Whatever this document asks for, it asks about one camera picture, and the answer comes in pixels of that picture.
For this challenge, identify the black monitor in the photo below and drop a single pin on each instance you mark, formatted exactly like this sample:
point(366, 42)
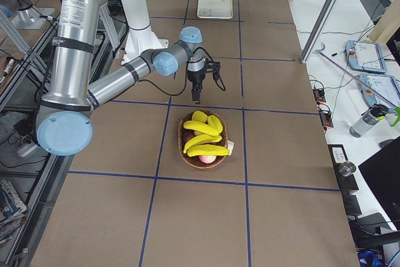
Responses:
point(381, 173)

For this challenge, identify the steel cup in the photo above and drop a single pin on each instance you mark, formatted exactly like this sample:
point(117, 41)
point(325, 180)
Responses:
point(346, 168)

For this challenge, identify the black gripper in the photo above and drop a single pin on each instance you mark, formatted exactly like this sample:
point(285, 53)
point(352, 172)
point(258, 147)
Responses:
point(195, 77)

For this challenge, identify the upper blue teach pendant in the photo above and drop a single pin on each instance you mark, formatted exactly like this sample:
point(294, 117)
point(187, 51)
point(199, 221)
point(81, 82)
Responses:
point(365, 56)

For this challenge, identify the pink peach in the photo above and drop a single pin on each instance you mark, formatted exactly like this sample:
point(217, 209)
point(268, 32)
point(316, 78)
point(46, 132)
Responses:
point(207, 159)

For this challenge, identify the white bear tray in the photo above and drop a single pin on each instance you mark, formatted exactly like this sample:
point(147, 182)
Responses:
point(215, 9)

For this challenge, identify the dark red apple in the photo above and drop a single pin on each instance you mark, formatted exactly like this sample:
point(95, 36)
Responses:
point(187, 135)

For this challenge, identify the yellow mango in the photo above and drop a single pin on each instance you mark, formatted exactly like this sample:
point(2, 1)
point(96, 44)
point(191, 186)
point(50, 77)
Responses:
point(199, 116)

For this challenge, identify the yellow banana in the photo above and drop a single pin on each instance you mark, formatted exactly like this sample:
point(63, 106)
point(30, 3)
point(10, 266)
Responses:
point(199, 140)
point(201, 127)
point(207, 150)

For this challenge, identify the blue teach pendant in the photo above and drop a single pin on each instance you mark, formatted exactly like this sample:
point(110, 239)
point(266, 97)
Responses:
point(365, 56)
point(384, 84)

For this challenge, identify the reacher grabber stick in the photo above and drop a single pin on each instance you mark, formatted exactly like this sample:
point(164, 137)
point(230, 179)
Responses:
point(376, 93)

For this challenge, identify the white basket tag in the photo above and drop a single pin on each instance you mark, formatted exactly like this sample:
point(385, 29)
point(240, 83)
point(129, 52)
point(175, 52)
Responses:
point(230, 146)

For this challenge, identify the lower blue teach pendant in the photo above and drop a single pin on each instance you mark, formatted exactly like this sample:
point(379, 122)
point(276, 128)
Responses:
point(384, 84)

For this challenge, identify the aluminium frame post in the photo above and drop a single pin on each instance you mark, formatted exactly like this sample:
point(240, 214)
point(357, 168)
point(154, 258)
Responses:
point(317, 29)

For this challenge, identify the yellow star fruit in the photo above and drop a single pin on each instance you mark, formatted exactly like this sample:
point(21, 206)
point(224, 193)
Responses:
point(214, 122)

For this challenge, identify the stack of magazines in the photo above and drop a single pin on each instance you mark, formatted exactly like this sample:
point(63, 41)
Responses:
point(13, 211)

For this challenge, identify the orange circuit board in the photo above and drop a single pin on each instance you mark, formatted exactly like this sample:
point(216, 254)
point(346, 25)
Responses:
point(324, 110)

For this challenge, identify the brown wicker basket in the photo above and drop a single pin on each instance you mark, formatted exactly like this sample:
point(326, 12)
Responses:
point(195, 161)

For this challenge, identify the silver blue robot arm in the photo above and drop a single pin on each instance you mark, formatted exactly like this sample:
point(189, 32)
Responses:
point(63, 126)

